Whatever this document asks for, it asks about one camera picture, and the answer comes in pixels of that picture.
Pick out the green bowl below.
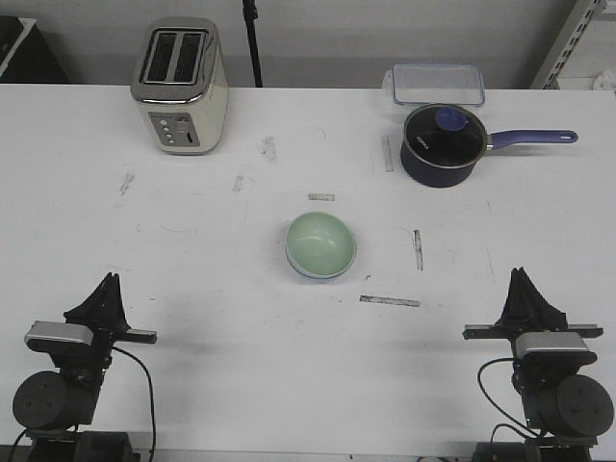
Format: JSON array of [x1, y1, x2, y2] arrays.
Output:
[[285, 211, 357, 261]]

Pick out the blue bowl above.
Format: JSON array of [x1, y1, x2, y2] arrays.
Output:
[[287, 254, 355, 281]]

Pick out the clear plastic food container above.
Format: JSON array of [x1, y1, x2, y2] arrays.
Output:
[[382, 63, 485, 107]]

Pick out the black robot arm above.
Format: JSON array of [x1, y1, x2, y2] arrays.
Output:
[[463, 269, 615, 461], [13, 272, 157, 461]]

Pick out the white slotted shelf upright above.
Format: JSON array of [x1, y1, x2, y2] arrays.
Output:
[[529, 0, 609, 90]]

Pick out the black tripod pole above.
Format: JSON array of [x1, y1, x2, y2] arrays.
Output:
[[242, 0, 263, 88]]

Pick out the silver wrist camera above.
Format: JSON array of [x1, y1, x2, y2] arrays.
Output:
[[24, 321, 93, 354], [513, 332, 598, 369]]

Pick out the cream two-slot toaster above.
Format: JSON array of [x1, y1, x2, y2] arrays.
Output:
[[130, 16, 229, 155]]

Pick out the dark blue saucepan with lid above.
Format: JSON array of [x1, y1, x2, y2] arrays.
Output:
[[400, 103, 578, 188]]

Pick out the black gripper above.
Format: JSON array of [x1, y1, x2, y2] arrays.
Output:
[[463, 269, 603, 385], [49, 272, 158, 385]]

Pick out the left black cable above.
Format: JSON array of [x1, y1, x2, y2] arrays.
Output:
[[110, 346, 158, 453]]

